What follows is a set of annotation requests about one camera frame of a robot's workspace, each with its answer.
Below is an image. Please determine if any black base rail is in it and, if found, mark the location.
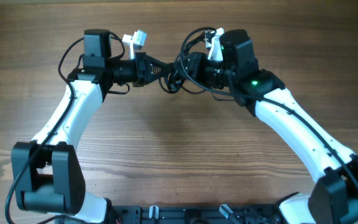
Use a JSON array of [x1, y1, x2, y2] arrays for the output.
[[106, 204, 283, 224]]

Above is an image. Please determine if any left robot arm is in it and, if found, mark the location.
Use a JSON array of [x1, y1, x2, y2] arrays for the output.
[[7, 29, 168, 223]]

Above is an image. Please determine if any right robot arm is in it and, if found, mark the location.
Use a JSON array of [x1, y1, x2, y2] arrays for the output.
[[177, 27, 358, 223]]

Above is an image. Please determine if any black right camera cable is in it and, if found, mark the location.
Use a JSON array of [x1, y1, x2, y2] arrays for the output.
[[178, 26, 358, 224]]

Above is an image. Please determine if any black USB cable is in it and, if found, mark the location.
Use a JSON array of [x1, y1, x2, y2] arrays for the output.
[[158, 62, 208, 95]]

